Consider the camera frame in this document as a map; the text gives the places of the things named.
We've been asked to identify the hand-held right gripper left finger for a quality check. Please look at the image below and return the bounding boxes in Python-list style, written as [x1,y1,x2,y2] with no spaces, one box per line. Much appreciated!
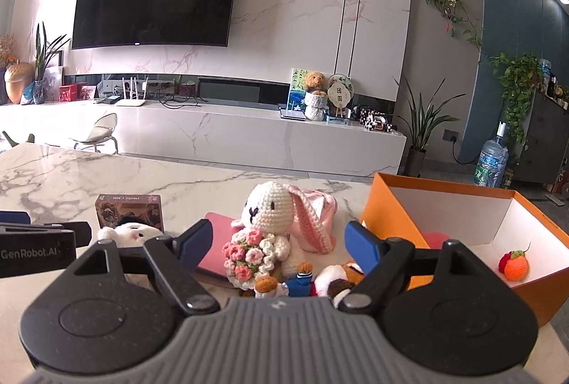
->
[73,219,220,316]

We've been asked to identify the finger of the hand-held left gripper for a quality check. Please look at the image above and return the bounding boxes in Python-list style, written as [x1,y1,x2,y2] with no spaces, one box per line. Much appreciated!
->
[0,221,92,250]
[0,210,30,225]

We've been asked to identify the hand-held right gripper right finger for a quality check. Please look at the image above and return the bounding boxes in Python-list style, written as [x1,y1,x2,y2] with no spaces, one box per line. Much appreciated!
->
[338,220,487,316]

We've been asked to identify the pink card case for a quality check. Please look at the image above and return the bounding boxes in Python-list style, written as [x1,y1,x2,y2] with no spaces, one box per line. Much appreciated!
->
[196,212,250,288]

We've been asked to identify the calico cat plush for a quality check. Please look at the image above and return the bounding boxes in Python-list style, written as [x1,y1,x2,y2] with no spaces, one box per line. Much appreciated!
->
[313,260,369,307]

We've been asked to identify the white plush toy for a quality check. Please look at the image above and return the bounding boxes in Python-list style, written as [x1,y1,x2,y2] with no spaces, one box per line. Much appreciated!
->
[97,220,172,254]

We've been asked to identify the pink satin pouch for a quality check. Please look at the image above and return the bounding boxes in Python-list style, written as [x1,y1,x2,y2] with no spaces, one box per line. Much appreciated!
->
[291,184,339,242]

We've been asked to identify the orange cardboard box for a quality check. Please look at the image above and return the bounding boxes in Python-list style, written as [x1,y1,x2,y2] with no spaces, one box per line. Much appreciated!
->
[359,172,569,328]

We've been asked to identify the printed brown card box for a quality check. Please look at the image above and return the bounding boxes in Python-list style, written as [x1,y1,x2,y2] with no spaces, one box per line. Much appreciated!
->
[94,194,165,234]

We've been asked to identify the small brown bear doll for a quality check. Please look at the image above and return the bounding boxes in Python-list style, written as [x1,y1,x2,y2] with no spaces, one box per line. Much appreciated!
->
[254,264,316,299]

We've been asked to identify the white crochet bunny doll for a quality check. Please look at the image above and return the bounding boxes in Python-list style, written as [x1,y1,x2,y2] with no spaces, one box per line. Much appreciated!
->
[224,181,336,291]

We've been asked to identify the tall potted floor plant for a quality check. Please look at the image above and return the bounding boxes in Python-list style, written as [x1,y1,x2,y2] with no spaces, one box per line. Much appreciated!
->
[393,75,461,178]

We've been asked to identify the white small chair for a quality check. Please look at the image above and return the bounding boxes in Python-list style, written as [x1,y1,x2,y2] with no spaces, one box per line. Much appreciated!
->
[69,113,121,154]

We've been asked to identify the white marble television console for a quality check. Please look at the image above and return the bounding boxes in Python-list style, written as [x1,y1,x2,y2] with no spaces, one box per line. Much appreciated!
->
[0,97,407,178]

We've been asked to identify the long leaf plant in vase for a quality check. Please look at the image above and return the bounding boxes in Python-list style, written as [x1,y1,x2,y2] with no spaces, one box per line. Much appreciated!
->
[33,22,72,105]

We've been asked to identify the black white block model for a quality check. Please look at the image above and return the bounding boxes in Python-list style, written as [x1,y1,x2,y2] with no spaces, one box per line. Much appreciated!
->
[359,106,397,132]

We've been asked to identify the acorn shaped vase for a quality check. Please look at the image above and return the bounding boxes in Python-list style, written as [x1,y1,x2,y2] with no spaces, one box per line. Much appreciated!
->
[4,60,35,105]

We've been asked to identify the white router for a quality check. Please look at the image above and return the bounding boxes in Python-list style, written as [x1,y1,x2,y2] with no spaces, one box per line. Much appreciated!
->
[113,76,149,107]

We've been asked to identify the grey flat device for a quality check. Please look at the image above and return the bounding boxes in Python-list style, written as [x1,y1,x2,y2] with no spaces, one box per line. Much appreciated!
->
[278,104,307,122]

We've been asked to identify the small plant in red pot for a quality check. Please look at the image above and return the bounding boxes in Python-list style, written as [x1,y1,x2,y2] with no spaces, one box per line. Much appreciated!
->
[175,75,197,97]

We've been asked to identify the blue water jug with pump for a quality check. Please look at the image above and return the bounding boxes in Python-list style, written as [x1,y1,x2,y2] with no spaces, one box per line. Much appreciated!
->
[472,122,510,188]

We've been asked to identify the crochet orange fruit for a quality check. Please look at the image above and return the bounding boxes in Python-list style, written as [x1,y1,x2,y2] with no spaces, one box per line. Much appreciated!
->
[504,250,531,282]

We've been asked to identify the round paper fan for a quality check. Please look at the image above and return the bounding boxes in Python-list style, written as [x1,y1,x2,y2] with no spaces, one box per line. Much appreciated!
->
[328,74,355,118]

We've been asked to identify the green blue painting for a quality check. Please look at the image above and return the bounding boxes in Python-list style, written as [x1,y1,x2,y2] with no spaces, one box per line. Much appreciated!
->
[287,68,313,118]

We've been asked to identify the brown teddy bear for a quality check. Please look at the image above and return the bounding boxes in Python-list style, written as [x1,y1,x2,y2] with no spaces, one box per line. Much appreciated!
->
[303,72,329,96]

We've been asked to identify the dark grey cabinet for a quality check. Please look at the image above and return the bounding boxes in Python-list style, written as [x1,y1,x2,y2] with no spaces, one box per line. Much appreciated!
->
[517,91,569,186]

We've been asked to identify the trailing pothos plant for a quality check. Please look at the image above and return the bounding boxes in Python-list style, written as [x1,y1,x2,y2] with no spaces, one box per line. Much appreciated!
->
[489,52,546,147]

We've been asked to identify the hanging vine plant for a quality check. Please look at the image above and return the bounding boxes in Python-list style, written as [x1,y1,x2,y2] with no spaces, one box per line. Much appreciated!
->
[422,0,484,52]

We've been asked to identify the black cables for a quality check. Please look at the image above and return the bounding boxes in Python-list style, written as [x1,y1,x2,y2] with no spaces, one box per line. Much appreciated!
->
[160,92,208,108]

